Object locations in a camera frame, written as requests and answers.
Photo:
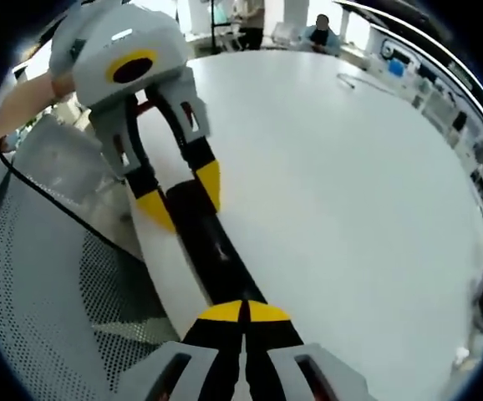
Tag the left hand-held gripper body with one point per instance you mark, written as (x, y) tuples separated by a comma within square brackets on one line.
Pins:
[(99, 42)]

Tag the black remote control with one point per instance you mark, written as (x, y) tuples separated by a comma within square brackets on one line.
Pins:
[(212, 238)]

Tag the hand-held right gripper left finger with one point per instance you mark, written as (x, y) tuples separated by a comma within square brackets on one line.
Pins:
[(208, 346)]

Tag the grey mesh office chair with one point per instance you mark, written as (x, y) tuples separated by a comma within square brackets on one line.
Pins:
[(57, 313)]

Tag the white office chair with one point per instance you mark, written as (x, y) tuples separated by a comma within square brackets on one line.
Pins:
[(287, 35)]

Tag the blue box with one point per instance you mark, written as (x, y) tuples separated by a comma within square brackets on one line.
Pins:
[(396, 67)]

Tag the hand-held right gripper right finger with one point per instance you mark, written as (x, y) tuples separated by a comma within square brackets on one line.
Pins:
[(279, 346)]

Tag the person's left hand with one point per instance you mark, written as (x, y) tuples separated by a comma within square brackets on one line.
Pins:
[(64, 85)]

